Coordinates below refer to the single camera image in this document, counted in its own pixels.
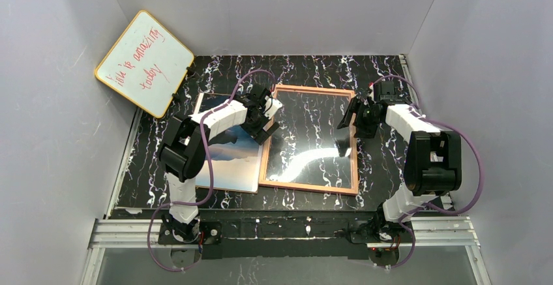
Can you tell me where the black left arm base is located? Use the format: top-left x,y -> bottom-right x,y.
157,220 -> 222,245

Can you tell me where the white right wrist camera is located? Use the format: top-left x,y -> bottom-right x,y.
367,83 -> 376,102

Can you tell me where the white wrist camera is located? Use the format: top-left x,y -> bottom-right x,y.
263,97 -> 283,119
367,83 -> 376,102

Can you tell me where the clear acrylic sheet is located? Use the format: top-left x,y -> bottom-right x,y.
264,89 -> 353,189

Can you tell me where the landscape photo board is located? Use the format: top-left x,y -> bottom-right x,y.
190,92 -> 265,194

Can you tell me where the aluminium rail frame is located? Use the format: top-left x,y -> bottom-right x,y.
80,53 -> 492,285

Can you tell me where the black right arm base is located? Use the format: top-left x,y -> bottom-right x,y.
346,220 -> 413,247

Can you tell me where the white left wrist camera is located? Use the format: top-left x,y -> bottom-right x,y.
263,97 -> 283,119

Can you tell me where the yellow rimmed whiteboard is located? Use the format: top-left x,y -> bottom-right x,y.
94,10 -> 194,119

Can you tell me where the pink wooden picture frame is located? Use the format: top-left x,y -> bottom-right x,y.
258,83 -> 360,196

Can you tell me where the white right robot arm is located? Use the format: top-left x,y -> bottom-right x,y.
337,80 -> 462,224

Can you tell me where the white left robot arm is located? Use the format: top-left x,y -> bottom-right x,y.
157,85 -> 283,225

